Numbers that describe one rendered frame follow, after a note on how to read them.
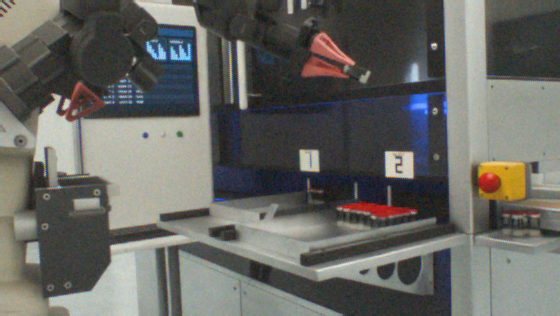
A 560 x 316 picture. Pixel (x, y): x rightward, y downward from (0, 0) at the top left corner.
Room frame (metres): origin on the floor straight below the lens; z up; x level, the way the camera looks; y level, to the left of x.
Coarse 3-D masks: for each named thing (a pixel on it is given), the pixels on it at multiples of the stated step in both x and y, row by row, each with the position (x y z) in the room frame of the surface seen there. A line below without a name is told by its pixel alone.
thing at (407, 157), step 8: (392, 152) 1.26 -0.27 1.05; (400, 152) 1.24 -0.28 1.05; (408, 152) 1.22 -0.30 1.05; (392, 160) 1.26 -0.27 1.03; (408, 160) 1.22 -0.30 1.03; (392, 168) 1.26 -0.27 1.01; (400, 168) 1.24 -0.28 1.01; (408, 168) 1.22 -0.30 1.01; (392, 176) 1.26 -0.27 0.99; (400, 176) 1.24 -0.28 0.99; (408, 176) 1.22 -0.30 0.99
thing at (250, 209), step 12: (288, 192) 1.64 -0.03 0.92; (300, 192) 1.66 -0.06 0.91; (216, 204) 1.44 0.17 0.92; (228, 204) 1.51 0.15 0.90; (240, 204) 1.54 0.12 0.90; (252, 204) 1.56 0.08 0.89; (264, 204) 1.58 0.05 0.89; (288, 204) 1.62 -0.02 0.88; (300, 204) 1.61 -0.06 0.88; (312, 204) 1.60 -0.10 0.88; (324, 204) 1.38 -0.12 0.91; (336, 204) 1.41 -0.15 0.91; (216, 216) 1.45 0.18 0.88; (228, 216) 1.39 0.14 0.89; (240, 216) 1.34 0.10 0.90; (252, 216) 1.29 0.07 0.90; (264, 216) 1.28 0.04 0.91; (276, 216) 1.30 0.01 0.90
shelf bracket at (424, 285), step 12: (432, 252) 1.17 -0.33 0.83; (396, 264) 1.12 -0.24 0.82; (432, 264) 1.17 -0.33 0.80; (348, 276) 1.04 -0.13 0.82; (360, 276) 1.06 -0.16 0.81; (372, 276) 1.08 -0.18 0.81; (396, 276) 1.12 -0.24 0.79; (420, 276) 1.16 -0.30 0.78; (432, 276) 1.17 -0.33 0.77; (396, 288) 1.12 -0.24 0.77; (408, 288) 1.14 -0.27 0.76; (420, 288) 1.16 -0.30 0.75; (432, 288) 1.17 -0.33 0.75
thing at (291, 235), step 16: (336, 208) 1.30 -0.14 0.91; (240, 224) 1.13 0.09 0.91; (256, 224) 1.16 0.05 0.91; (272, 224) 1.19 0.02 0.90; (288, 224) 1.21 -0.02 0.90; (304, 224) 1.24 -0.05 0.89; (320, 224) 1.26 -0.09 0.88; (336, 224) 1.26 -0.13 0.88; (400, 224) 1.06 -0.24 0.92; (416, 224) 1.08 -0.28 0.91; (432, 224) 1.11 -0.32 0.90; (240, 240) 1.12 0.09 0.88; (256, 240) 1.07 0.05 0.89; (272, 240) 1.02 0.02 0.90; (288, 240) 0.97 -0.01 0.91; (304, 240) 1.10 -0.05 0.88; (320, 240) 0.94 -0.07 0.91; (336, 240) 0.96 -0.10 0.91; (352, 240) 0.98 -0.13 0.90
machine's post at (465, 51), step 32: (448, 0) 1.12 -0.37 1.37; (480, 0) 1.11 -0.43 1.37; (448, 32) 1.12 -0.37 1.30; (480, 32) 1.11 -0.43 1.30; (448, 64) 1.13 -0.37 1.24; (480, 64) 1.11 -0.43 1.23; (448, 96) 1.13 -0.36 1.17; (480, 96) 1.11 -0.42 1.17; (448, 128) 1.13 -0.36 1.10; (480, 128) 1.11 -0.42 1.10; (448, 160) 1.13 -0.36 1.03; (480, 160) 1.10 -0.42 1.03; (448, 192) 1.13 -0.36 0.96; (480, 224) 1.10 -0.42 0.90; (480, 256) 1.10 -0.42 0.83; (480, 288) 1.10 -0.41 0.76
